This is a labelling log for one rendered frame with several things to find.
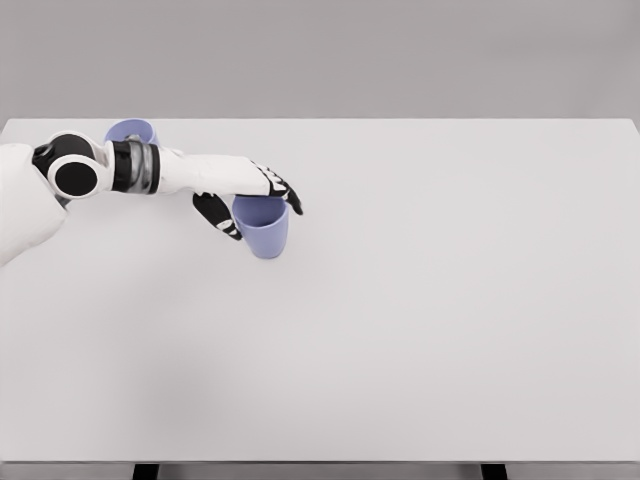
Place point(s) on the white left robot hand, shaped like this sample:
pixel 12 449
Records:
pixel 235 175

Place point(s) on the lavender blue cup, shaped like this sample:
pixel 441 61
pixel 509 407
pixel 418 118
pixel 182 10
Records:
pixel 265 230
pixel 131 129

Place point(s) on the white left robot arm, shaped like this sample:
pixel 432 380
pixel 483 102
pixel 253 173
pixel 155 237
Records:
pixel 75 175

